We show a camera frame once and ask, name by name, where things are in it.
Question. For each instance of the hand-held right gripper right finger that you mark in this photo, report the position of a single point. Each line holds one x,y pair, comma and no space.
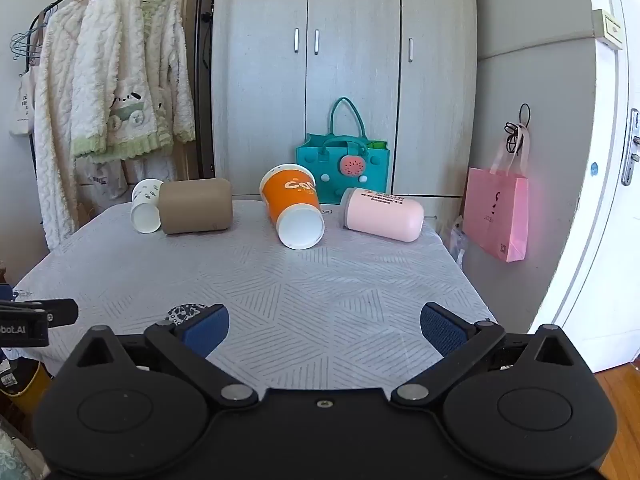
441,329

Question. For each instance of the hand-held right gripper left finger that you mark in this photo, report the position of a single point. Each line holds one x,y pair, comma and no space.
205,331

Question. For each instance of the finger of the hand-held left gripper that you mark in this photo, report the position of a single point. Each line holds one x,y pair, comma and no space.
60,311

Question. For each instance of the brown cup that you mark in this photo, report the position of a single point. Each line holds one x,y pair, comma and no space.
197,205

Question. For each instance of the pink cup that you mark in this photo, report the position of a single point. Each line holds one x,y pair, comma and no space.
382,212

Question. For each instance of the white printed paper cup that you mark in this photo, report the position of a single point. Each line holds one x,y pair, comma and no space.
144,207

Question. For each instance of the orange paper cup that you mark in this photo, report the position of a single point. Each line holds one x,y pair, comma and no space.
292,197

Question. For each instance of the black and white patterned item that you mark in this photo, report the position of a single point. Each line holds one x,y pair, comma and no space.
182,312

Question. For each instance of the yellow bucket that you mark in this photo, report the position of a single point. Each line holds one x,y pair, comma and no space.
27,387

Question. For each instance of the clear plastic bag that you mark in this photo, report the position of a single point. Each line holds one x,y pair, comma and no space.
456,240

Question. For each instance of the white patterned tablecloth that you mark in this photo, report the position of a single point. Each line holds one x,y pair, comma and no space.
300,290

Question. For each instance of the green patterned cloth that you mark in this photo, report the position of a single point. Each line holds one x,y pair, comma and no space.
17,452

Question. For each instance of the pink shopping bag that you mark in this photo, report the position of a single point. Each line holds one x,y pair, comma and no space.
497,212

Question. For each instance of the white printed garment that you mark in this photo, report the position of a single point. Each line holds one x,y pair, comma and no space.
107,177

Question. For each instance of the white fleece robe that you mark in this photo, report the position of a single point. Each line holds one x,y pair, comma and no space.
52,125

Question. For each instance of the teal tote bag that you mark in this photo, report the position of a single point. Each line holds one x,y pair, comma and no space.
345,167

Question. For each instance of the white door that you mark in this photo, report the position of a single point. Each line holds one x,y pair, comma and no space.
607,210

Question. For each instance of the white canvas tote bag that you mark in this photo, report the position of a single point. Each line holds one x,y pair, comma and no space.
22,105

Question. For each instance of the grey wardrobe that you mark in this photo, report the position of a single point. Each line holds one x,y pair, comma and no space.
350,85

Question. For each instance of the black pole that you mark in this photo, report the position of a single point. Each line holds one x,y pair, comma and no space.
204,70

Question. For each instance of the white fleece jacket green trim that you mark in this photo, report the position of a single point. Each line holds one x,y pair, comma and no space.
130,60

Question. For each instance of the teal clothes hangers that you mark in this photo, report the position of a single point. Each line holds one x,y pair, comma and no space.
25,46

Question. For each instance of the white wall switch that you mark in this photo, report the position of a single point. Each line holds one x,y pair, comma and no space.
607,27

